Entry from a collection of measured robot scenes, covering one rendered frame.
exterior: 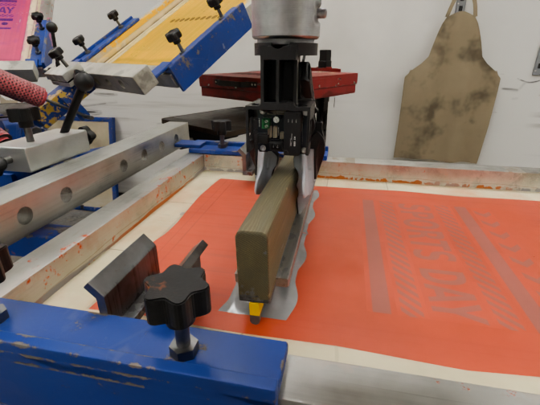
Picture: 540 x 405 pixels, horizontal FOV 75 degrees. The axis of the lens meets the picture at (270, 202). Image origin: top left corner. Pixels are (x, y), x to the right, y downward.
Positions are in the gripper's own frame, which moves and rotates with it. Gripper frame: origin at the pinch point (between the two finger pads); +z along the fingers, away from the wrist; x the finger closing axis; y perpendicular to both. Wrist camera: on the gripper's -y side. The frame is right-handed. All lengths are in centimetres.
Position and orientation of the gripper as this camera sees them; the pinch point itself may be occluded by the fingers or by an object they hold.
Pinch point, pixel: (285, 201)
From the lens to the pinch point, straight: 49.2
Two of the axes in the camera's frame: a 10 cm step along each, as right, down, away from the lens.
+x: 9.8, 0.8, -1.8
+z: 0.0, 9.2, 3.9
